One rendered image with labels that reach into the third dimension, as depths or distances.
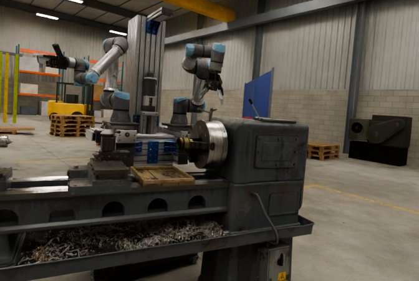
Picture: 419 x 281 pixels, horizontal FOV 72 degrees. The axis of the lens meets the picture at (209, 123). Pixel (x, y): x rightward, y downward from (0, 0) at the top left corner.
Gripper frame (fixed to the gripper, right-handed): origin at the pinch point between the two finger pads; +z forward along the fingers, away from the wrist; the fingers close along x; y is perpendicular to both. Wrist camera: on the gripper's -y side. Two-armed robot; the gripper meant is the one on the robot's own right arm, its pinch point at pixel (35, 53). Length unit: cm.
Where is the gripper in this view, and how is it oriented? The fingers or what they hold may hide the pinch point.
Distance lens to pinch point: 215.9
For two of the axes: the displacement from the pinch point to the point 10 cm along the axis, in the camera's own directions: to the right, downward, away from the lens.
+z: -6.0, 0.2, -8.0
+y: -1.7, 9.7, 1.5
